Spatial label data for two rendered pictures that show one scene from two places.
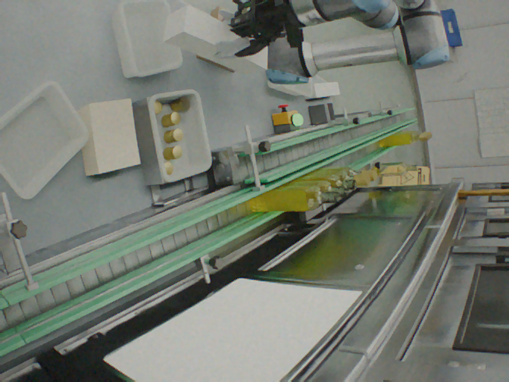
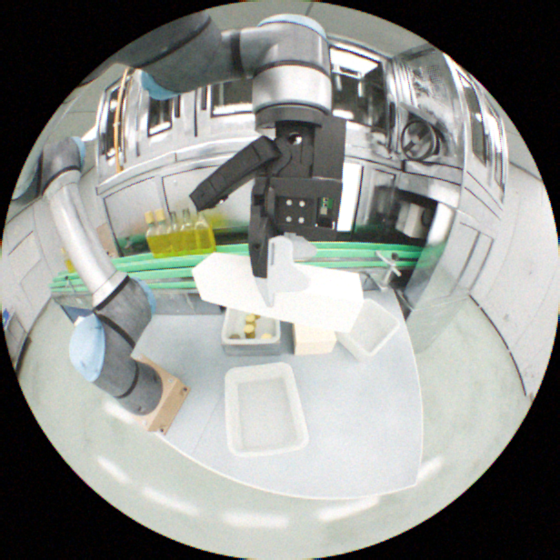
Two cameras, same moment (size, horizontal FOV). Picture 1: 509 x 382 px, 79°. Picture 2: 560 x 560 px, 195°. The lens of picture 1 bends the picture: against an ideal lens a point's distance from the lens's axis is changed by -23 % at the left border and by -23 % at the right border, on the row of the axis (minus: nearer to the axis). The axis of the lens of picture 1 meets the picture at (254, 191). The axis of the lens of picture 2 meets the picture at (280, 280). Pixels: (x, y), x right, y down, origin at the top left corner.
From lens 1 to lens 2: 78 cm
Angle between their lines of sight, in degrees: 61
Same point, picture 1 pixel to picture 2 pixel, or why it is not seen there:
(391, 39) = (64, 189)
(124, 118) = (304, 329)
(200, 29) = (332, 275)
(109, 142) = not seen: hidden behind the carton
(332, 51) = (95, 255)
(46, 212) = not seen: hidden behind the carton
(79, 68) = (332, 384)
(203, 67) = (186, 377)
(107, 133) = not seen: hidden behind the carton
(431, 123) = (42, 301)
